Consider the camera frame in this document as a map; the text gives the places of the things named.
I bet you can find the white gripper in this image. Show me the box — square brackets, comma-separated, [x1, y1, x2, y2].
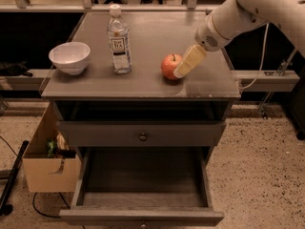
[173, 11, 232, 78]

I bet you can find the red apple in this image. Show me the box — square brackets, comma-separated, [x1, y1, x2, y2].
[161, 53, 182, 80]

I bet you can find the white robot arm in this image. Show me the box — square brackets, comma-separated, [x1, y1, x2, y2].
[173, 0, 305, 78]

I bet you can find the grey wooden drawer cabinet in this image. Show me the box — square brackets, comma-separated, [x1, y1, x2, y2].
[42, 10, 240, 123]

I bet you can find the closed grey upper drawer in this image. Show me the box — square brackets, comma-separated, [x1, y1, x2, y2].
[57, 121, 226, 147]

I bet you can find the open grey middle drawer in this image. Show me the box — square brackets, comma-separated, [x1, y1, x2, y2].
[60, 148, 224, 229]

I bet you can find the clear plastic water bottle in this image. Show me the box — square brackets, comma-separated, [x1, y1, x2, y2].
[107, 4, 132, 74]

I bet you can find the white ceramic bowl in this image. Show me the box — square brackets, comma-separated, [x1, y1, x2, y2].
[49, 42, 91, 75]

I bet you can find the cardboard box with items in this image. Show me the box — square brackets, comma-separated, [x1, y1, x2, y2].
[23, 105, 81, 193]

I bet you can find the black pole stand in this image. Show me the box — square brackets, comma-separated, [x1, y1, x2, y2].
[0, 140, 29, 216]

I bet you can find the white cable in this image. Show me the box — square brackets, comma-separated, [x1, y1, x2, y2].
[236, 22, 271, 92]

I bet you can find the black floor cable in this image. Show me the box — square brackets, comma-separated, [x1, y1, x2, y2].
[31, 192, 71, 219]

